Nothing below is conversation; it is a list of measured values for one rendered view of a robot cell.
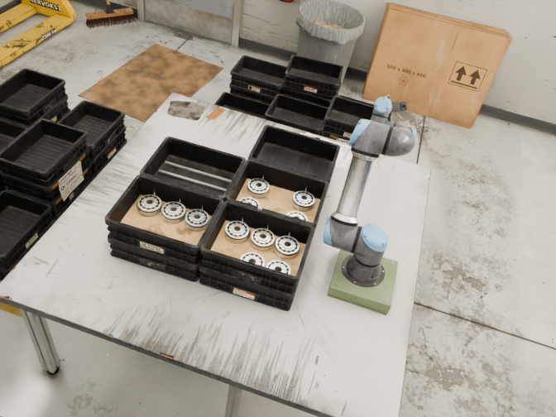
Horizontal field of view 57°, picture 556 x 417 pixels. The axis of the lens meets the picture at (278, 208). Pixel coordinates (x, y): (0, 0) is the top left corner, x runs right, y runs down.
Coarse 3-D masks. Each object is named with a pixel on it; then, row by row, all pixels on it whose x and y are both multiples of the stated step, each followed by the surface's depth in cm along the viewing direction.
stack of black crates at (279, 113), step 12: (276, 96) 360; (276, 108) 368; (288, 108) 367; (300, 108) 364; (312, 108) 361; (324, 108) 358; (276, 120) 342; (288, 120) 359; (300, 120) 361; (312, 120) 363; (312, 132) 341
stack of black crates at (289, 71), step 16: (288, 64) 370; (304, 64) 384; (320, 64) 381; (336, 64) 380; (288, 80) 365; (304, 80) 361; (320, 80) 360; (336, 80) 384; (288, 96) 375; (304, 96) 371; (320, 96) 388
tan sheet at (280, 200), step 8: (240, 192) 234; (272, 192) 237; (280, 192) 238; (288, 192) 239; (264, 200) 233; (272, 200) 233; (280, 200) 234; (288, 200) 235; (272, 208) 230; (280, 208) 230; (288, 208) 231; (296, 208) 232; (312, 208) 233; (312, 216) 230
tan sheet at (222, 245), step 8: (224, 224) 219; (216, 240) 212; (224, 240) 212; (248, 240) 214; (216, 248) 209; (224, 248) 209; (232, 248) 210; (240, 248) 210; (248, 248) 211; (272, 248) 213; (232, 256) 207; (240, 256) 207; (264, 256) 209; (272, 256) 210; (296, 256) 211; (288, 264) 208; (296, 264) 209
